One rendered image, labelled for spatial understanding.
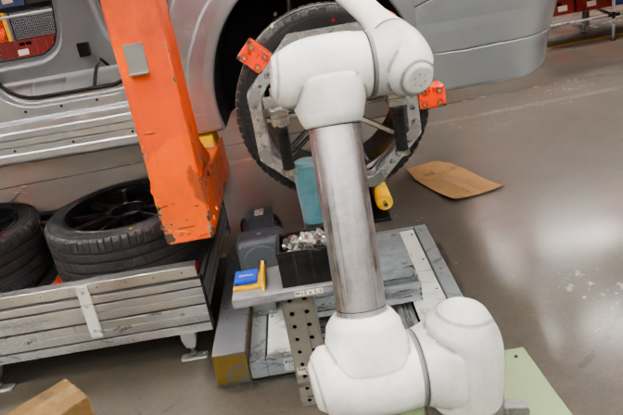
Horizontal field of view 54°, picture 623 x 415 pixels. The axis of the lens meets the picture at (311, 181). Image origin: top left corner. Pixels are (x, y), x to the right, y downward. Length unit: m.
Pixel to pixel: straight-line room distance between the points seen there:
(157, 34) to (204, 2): 0.55
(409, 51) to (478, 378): 0.64
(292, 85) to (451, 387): 0.65
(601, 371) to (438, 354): 1.01
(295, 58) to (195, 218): 1.01
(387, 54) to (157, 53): 0.91
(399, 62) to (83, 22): 3.34
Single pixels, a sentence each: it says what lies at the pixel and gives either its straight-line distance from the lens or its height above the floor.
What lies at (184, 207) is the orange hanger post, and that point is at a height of 0.65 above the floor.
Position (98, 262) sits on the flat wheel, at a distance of 2.44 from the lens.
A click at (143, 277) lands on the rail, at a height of 0.38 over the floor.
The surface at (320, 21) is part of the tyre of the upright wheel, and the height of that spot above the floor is 1.14.
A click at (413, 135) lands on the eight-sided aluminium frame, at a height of 0.73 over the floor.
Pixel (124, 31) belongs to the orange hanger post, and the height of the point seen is 1.22.
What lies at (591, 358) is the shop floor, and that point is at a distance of 2.24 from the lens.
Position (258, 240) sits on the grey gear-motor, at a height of 0.40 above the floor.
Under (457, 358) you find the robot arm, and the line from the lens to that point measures 1.25.
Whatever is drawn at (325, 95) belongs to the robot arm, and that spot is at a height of 1.10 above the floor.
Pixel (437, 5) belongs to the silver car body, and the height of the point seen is 1.08.
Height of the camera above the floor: 1.36
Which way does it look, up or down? 21 degrees down
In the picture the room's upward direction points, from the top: 10 degrees counter-clockwise
